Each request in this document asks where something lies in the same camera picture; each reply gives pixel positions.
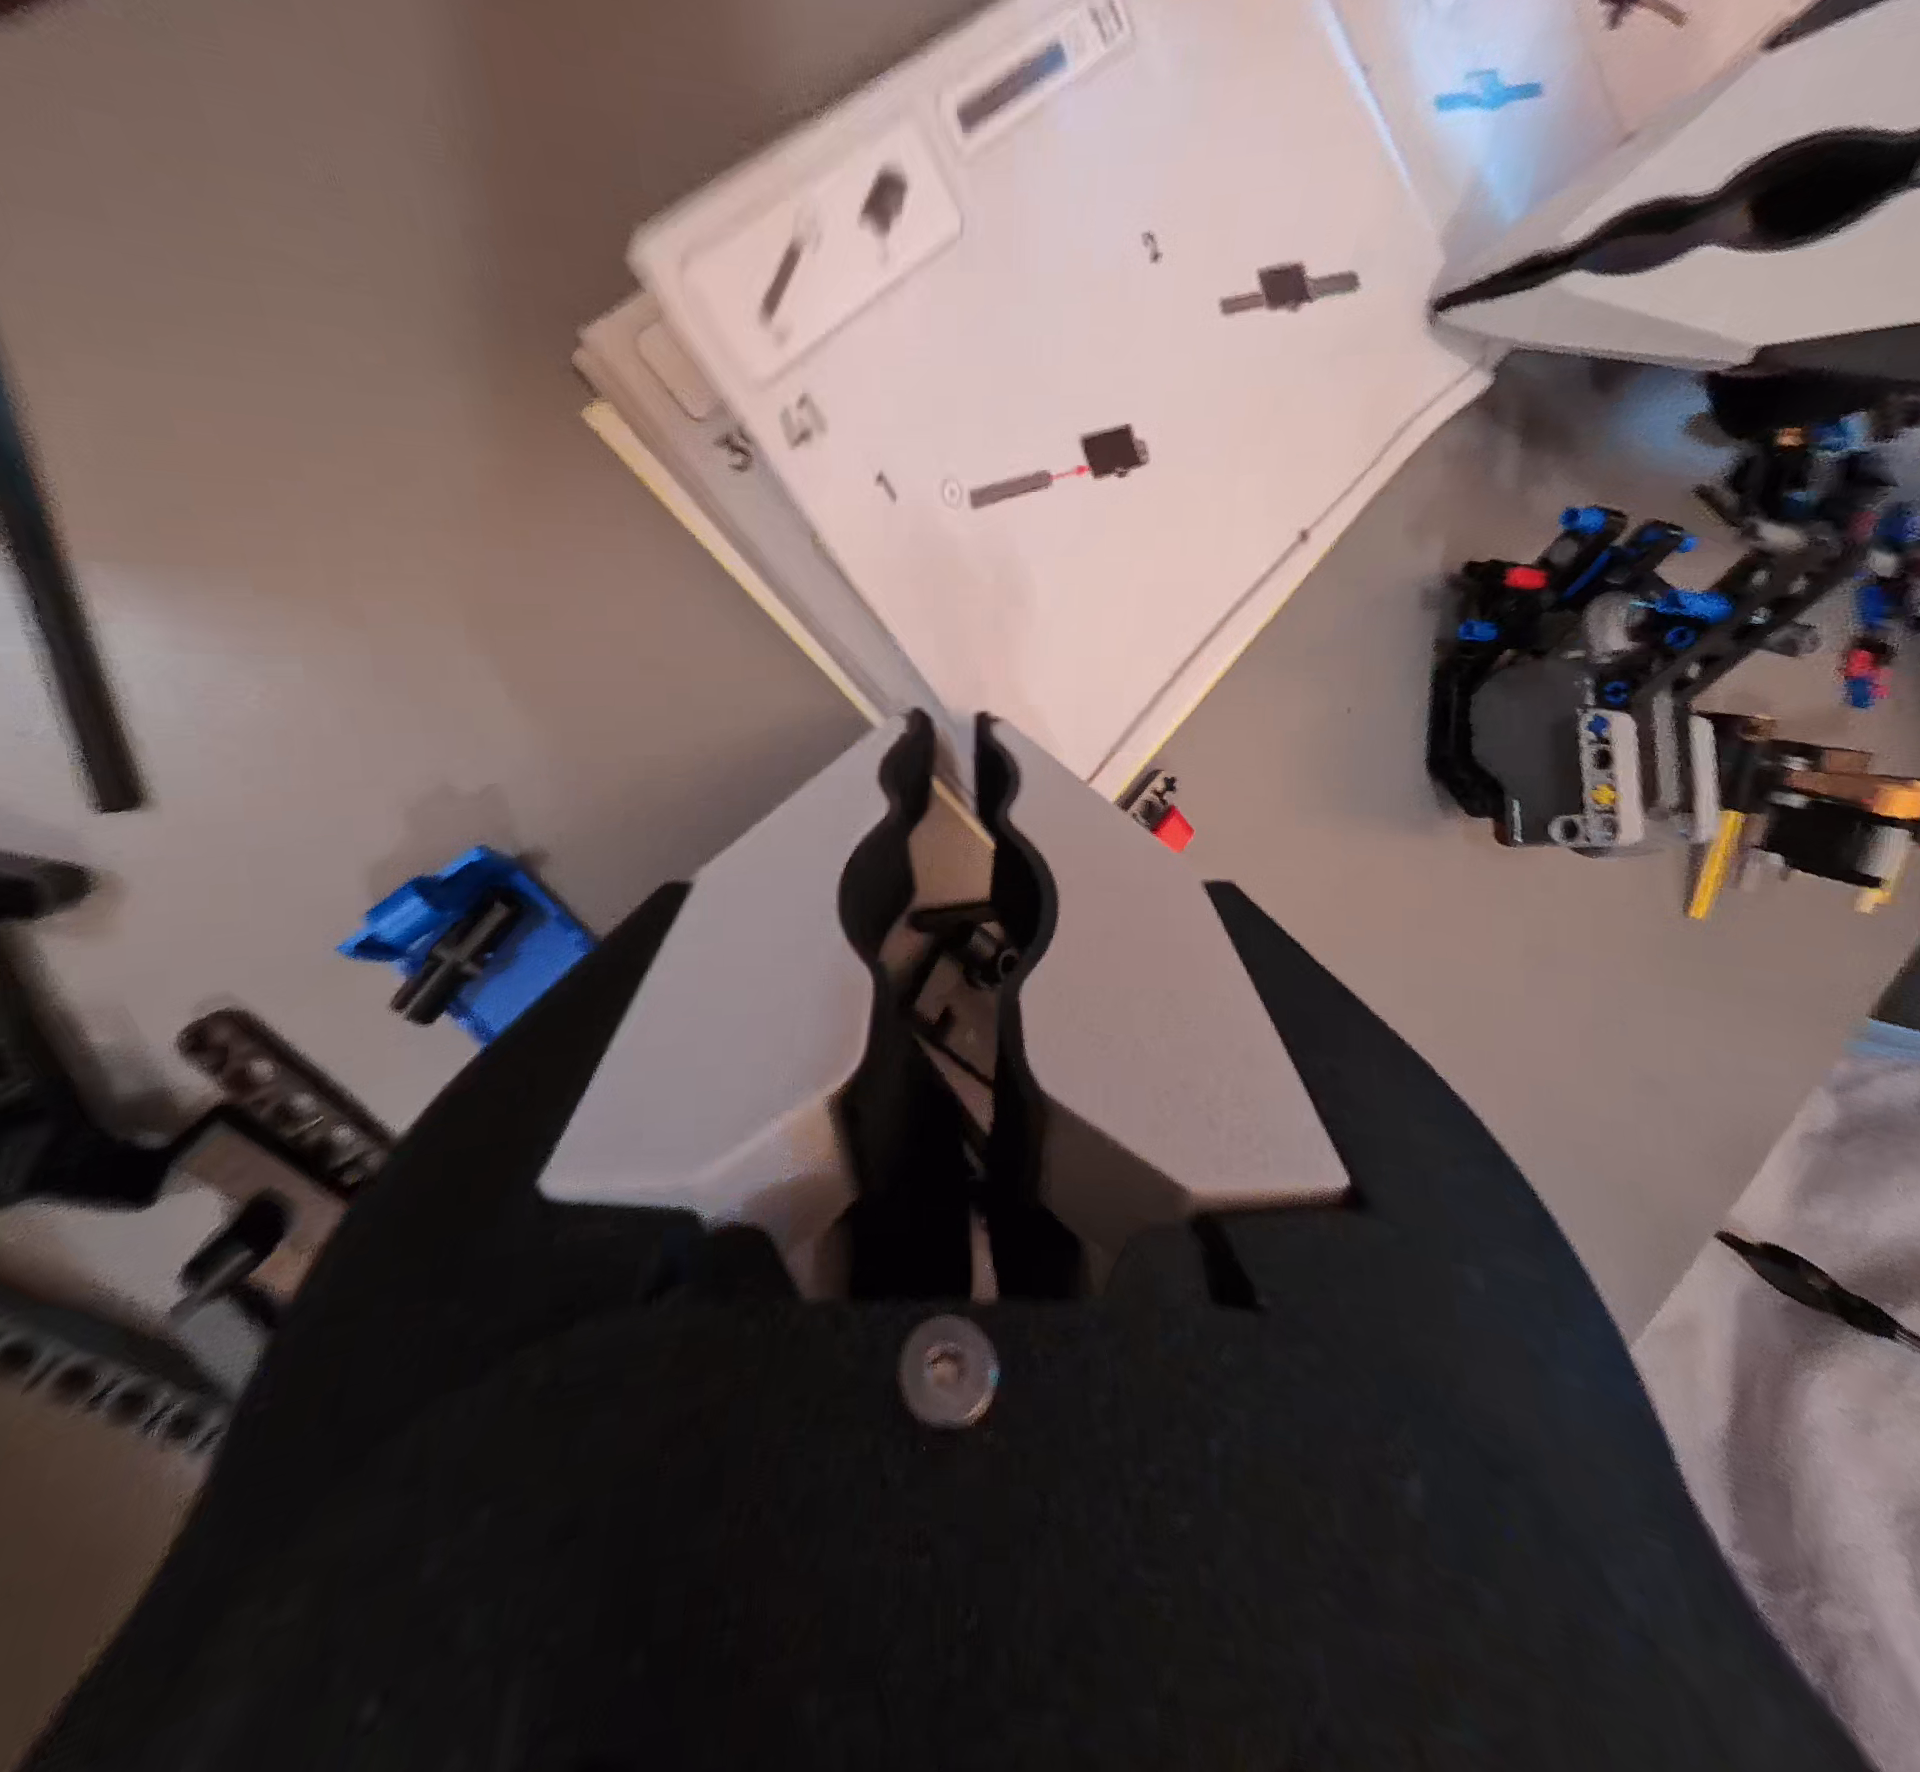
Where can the small red lego piece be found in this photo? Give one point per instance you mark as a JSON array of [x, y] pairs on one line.
[[1170, 826]]

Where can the black lego connector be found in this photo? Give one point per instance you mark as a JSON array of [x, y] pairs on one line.
[[960, 932]]

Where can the pile of long lego beams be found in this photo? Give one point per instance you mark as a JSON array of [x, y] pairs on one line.
[[495, 932]]

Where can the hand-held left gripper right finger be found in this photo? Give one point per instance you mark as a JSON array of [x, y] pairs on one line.
[[1170, 1052]]

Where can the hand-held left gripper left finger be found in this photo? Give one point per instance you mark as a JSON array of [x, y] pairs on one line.
[[721, 1052]]

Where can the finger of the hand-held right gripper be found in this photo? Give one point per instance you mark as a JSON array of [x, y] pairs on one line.
[[1800, 100], [1725, 310]]

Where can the lego instruction booklet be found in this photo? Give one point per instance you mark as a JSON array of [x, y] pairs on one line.
[[1201, 527]]

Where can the orange lego liftarm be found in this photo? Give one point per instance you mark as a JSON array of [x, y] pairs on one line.
[[1860, 784]]

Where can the yellow lego axle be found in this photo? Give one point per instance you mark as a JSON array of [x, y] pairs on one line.
[[1714, 873]]

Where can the lego vehicle chassis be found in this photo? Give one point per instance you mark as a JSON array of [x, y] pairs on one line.
[[1531, 737]]

